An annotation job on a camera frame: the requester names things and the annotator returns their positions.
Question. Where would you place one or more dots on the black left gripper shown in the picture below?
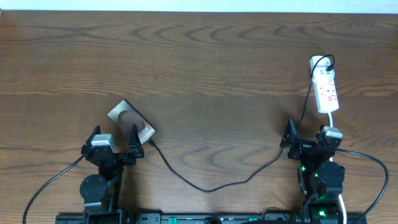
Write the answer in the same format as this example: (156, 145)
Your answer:
(134, 150)

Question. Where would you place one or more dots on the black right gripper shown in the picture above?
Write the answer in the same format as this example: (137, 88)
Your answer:
(303, 147)

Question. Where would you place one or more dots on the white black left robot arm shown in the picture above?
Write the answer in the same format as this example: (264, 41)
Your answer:
(101, 191)

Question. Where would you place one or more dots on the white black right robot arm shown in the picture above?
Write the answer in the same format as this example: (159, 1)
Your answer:
(319, 178)

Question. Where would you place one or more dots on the white USB charger plug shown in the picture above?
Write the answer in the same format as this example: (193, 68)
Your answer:
(321, 67)

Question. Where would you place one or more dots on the white power strip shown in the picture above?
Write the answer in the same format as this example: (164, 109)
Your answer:
(326, 95)

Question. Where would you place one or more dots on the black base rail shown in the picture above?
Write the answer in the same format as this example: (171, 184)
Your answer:
(143, 218)

